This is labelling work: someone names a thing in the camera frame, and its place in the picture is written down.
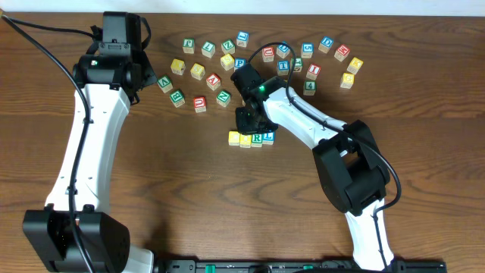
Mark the blue d block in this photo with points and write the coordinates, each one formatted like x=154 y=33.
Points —
x=283 y=50
x=325 y=44

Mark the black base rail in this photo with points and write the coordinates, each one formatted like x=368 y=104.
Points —
x=338 y=266

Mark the blue L block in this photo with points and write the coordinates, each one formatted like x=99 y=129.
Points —
x=268 y=138

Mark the red U block lower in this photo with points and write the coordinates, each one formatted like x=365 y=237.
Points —
x=200 y=104

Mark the yellow O block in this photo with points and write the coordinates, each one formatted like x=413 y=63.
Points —
x=245 y=141

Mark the yellow block right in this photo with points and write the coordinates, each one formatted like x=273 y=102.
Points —
x=347 y=80

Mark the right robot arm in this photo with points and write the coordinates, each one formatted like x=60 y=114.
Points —
x=352 y=171

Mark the yellow C block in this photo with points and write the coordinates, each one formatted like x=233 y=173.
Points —
x=234 y=138

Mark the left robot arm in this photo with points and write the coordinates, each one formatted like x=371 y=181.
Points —
x=74 y=231

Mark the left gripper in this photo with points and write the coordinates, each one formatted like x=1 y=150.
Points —
x=145 y=72

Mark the green Z block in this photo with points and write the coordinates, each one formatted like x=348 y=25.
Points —
x=228 y=47

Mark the yellow K block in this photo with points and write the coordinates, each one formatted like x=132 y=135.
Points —
x=355 y=65

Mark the green R block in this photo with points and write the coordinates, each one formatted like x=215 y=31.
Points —
x=257 y=140

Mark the green B block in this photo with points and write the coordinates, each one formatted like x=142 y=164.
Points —
x=177 y=98

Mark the green N block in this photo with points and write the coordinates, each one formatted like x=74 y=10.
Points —
x=223 y=98

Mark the blue 5 block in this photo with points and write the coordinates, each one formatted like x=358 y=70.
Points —
x=307 y=50

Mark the red I block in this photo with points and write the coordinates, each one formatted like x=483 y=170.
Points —
x=313 y=71

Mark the red U block upper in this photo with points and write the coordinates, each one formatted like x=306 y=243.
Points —
x=268 y=54

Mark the blue D block left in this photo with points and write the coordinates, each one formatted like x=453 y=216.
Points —
x=283 y=50

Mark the green L block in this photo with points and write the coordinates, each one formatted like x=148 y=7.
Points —
x=208 y=49

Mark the blue D block right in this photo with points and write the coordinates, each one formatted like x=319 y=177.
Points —
x=325 y=44

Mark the blue T block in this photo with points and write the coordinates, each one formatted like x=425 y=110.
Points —
x=283 y=68

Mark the blue P block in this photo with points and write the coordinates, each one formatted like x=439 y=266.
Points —
x=239 y=62

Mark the blue block top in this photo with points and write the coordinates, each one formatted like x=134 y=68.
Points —
x=242 y=39

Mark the red A block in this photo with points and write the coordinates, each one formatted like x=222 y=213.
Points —
x=213 y=81

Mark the red u block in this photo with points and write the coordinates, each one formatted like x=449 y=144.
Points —
x=268 y=54
x=200 y=104

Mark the green T block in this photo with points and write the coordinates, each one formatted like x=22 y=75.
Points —
x=189 y=46

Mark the green J block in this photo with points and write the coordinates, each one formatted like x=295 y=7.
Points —
x=298 y=65

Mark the green 4 block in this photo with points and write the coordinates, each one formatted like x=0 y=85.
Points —
x=310 y=87

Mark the red M block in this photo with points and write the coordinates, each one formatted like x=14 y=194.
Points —
x=341 y=53

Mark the yellow S block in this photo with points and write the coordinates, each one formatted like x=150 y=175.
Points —
x=227 y=62

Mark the green A block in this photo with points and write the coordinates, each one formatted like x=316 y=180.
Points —
x=165 y=84

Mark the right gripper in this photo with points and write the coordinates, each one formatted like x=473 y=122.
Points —
x=251 y=123

